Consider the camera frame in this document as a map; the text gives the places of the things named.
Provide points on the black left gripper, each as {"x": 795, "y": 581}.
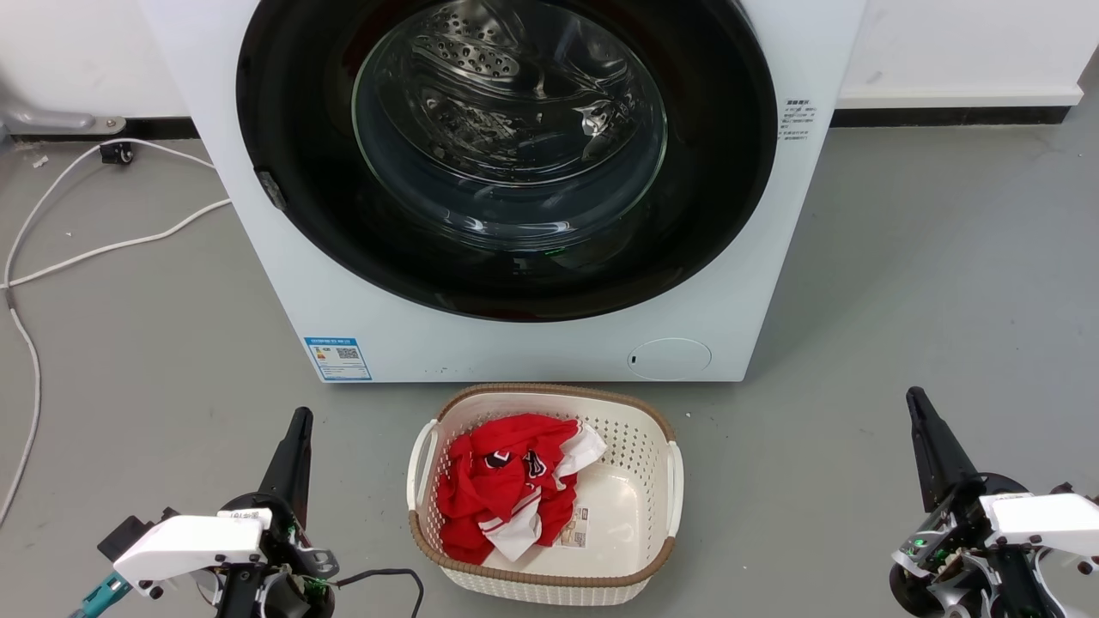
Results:
{"x": 296, "y": 549}

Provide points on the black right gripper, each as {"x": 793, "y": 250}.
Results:
{"x": 953, "y": 549}

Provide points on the black round glass washer door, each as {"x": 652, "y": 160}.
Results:
{"x": 292, "y": 172}

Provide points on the white front-load washing machine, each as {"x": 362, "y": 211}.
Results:
{"x": 515, "y": 352}

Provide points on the blue energy label sticker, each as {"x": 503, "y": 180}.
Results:
{"x": 337, "y": 359}

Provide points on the red and white garment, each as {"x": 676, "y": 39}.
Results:
{"x": 498, "y": 498}

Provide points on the round white filter cover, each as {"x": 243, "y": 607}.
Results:
{"x": 670, "y": 359}

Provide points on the small paper label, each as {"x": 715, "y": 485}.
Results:
{"x": 573, "y": 534}

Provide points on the white plastic laundry basket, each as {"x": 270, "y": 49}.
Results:
{"x": 627, "y": 515}

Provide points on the black caster wheel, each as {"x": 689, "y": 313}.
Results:
{"x": 116, "y": 154}

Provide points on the black text sticker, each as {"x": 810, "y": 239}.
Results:
{"x": 797, "y": 120}

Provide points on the perforated steel washer drum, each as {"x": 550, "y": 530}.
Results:
{"x": 515, "y": 103}

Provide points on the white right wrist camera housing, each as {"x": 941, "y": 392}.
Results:
{"x": 1047, "y": 519}

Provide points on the grey metal bracket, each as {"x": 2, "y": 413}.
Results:
{"x": 51, "y": 118}

